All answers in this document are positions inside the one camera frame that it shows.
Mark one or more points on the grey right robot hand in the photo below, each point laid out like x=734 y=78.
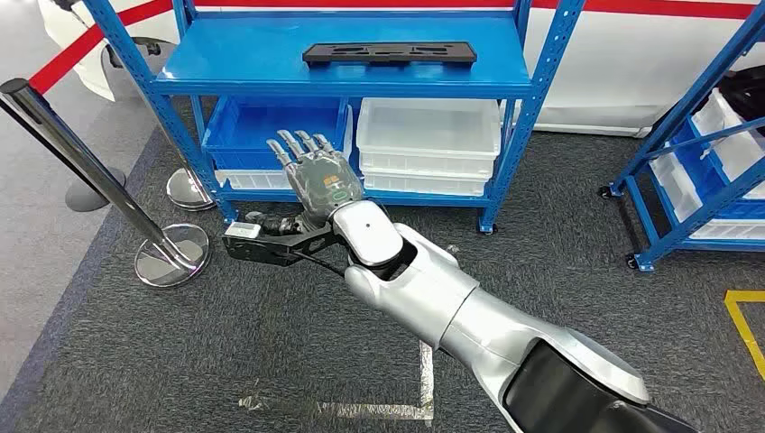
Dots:
x=326 y=179

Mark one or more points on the black plastic plate part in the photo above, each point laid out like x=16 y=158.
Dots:
x=454 y=54

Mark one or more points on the blue metal shelf rack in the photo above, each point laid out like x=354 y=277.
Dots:
x=657 y=233
x=269 y=60

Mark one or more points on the blue plastic bin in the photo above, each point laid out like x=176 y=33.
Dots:
x=711 y=173
x=251 y=131

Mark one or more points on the grey carpet mat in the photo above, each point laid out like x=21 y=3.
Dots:
x=239 y=334

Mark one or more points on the white car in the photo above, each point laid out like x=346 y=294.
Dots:
x=597 y=60

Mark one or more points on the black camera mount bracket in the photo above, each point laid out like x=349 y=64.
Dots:
x=269 y=248

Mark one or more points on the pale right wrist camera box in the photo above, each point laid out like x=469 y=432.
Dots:
x=242 y=230

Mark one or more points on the chrome stanchion post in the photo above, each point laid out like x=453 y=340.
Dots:
x=173 y=257
x=190 y=190

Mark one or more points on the black stanchion post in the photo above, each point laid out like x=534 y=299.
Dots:
x=95 y=194

